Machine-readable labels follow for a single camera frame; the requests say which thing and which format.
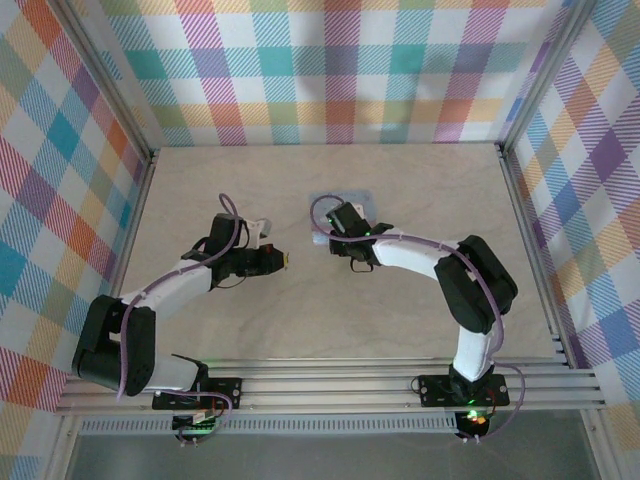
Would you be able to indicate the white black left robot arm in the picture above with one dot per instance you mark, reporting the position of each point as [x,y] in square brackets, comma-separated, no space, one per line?
[170,290]

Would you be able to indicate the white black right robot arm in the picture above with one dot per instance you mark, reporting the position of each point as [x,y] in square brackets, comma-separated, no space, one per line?
[410,255]

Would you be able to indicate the left controller circuit board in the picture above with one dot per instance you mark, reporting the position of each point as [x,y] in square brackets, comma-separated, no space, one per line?
[195,424]

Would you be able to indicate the controller circuit board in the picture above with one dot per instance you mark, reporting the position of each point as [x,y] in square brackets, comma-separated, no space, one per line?
[475,419]
[195,424]

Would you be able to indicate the right controller circuit board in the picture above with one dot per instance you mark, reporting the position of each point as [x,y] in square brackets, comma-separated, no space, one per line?
[475,419]

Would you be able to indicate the aluminium left side rail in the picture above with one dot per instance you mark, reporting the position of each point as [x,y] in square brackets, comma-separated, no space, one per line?
[134,235]

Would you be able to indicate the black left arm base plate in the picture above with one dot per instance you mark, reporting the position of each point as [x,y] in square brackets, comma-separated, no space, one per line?
[227,392]

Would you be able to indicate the aluminium front frame rail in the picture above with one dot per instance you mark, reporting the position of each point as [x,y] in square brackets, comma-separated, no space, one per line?
[325,387]

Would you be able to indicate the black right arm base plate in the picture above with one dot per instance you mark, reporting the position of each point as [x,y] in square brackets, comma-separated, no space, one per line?
[437,390]

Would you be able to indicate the aluminium right side rail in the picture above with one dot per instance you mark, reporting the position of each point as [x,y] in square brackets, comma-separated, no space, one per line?
[527,235]

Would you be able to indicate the aluminium left frame post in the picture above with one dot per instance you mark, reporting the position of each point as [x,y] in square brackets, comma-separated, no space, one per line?
[107,75]

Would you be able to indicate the aluminium frame post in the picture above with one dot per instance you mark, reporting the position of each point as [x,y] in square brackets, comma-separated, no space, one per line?
[545,75]
[107,75]

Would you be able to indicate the aluminium right frame post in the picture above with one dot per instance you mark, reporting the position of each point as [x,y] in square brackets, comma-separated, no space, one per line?
[545,75]

